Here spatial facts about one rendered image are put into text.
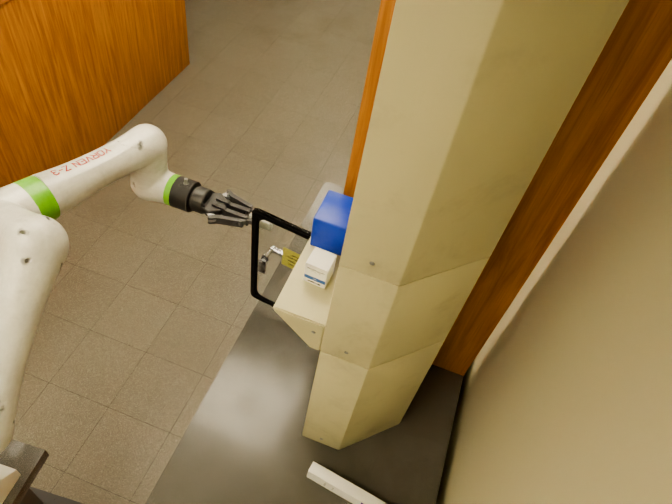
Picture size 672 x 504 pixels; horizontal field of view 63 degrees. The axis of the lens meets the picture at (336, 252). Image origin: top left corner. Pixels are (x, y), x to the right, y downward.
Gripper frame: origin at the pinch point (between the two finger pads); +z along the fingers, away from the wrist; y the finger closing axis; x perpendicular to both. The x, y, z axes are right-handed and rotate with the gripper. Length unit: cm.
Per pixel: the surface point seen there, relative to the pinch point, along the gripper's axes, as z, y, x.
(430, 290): 47, -32, -35
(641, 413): 73, -57, -56
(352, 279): 33, -38, -38
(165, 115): -147, 174, 131
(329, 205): 21.7, -14.1, -29.1
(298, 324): 24.9, -37.9, -17.3
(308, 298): 24.9, -32.9, -20.1
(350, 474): 47, -43, 37
